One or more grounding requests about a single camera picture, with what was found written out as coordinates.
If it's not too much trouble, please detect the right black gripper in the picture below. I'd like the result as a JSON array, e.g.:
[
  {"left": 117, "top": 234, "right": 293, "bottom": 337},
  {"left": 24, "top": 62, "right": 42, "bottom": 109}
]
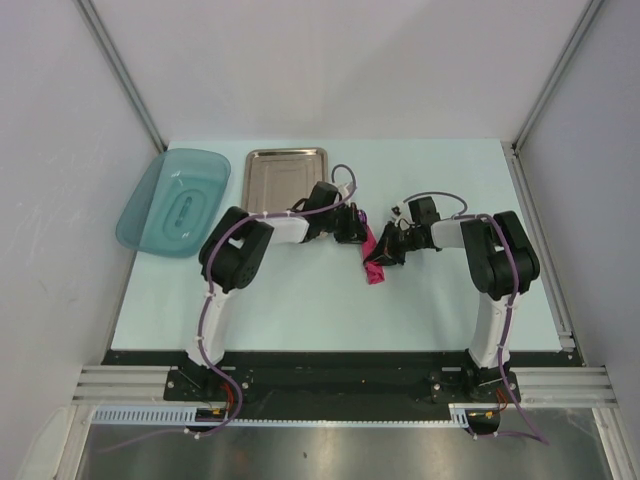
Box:
[{"left": 364, "top": 221, "right": 421, "bottom": 267}]

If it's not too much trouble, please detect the right aluminium corner post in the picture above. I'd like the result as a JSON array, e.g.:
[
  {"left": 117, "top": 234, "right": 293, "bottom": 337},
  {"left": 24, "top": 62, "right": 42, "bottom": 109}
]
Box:
[{"left": 512, "top": 0, "right": 606, "bottom": 149}]

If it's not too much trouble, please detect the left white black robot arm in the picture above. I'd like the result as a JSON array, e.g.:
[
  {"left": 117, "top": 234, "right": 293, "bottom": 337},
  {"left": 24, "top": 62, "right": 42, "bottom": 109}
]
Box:
[{"left": 179, "top": 181, "right": 367, "bottom": 400}]

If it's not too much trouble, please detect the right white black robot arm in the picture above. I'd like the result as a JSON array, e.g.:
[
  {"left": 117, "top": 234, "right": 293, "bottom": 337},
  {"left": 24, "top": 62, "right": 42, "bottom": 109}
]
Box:
[{"left": 364, "top": 194, "right": 540, "bottom": 401}]

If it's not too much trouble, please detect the teal plastic container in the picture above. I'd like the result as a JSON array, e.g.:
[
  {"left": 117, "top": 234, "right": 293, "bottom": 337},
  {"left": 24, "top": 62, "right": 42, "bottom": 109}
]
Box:
[{"left": 115, "top": 148, "right": 231, "bottom": 258}]

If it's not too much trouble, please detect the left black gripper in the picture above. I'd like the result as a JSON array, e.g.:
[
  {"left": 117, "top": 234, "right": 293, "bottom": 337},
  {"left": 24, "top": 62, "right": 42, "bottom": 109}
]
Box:
[{"left": 319, "top": 202, "right": 371, "bottom": 244}]

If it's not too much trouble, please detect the steel tray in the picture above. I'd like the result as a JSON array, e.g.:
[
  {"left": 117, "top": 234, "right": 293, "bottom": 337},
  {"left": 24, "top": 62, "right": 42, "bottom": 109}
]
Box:
[{"left": 241, "top": 147, "right": 328, "bottom": 213}]

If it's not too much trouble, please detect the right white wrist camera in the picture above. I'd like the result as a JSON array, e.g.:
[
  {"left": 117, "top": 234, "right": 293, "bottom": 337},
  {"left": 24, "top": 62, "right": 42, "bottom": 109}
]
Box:
[{"left": 391, "top": 201, "right": 412, "bottom": 224}]

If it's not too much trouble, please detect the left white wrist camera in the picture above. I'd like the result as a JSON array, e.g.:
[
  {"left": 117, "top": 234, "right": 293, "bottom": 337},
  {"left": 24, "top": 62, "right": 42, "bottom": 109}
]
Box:
[{"left": 337, "top": 182, "right": 356, "bottom": 199}]

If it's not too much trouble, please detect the aluminium corner post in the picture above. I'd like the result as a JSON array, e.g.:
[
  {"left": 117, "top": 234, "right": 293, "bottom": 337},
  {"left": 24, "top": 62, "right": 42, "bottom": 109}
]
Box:
[
  {"left": 512, "top": 0, "right": 606, "bottom": 149},
  {"left": 72, "top": 0, "right": 167, "bottom": 153}
]

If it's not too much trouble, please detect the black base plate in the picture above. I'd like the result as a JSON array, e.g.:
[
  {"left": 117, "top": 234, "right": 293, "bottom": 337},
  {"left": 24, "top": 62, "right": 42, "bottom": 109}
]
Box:
[{"left": 102, "top": 349, "right": 586, "bottom": 421}]

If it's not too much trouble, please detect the white cable duct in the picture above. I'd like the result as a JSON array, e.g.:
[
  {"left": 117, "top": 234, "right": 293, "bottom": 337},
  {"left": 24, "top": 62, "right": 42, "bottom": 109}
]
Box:
[{"left": 92, "top": 402, "right": 474, "bottom": 427}]

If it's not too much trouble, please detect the left aluminium corner post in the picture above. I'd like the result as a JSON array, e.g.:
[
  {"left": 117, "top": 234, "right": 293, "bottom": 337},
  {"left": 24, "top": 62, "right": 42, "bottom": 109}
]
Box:
[{"left": 72, "top": 0, "right": 167, "bottom": 153}]

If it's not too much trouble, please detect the pink paper napkin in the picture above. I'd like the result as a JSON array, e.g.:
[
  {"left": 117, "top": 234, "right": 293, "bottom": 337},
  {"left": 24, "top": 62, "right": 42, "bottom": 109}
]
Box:
[{"left": 361, "top": 226, "right": 385, "bottom": 285}]

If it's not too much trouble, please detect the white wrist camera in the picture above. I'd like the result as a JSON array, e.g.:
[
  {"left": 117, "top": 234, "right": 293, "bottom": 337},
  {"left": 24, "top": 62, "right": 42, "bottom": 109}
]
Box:
[
  {"left": 337, "top": 182, "right": 356, "bottom": 199},
  {"left": 391, "top": 201, "right": 412, "bottom": 224}
]

